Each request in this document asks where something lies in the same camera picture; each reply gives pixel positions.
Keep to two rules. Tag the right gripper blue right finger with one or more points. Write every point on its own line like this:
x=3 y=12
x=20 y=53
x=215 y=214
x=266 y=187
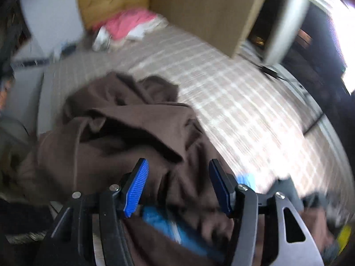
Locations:
x=287 y=240

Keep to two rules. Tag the pink plaid blanket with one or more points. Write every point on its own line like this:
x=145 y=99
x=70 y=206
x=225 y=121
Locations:
x=255 y=123

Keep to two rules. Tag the white window frame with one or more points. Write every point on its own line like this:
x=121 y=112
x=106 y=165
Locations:
x=289 y=20

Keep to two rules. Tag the black power adapter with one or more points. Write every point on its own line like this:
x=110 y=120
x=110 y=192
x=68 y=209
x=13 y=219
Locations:
x=268 y=71

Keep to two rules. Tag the brown sweatshirt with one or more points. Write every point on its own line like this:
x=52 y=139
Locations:
x=108 y=125

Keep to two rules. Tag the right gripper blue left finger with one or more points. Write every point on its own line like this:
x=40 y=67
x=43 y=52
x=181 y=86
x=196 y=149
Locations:
x=69 y=241

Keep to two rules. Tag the pink folded garment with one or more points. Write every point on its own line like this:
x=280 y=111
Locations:
x=123 y=22

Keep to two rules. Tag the dark grey garment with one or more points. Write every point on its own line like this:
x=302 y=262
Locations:
x=322 y=213

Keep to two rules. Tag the blue satin jacket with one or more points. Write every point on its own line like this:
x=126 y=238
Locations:
x=201 y=228

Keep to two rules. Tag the white folded cloth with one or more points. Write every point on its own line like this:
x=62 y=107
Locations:
x=104 y=41

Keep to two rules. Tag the light wooden cabinet panel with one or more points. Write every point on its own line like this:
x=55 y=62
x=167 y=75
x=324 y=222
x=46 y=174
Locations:
x=224 y=24

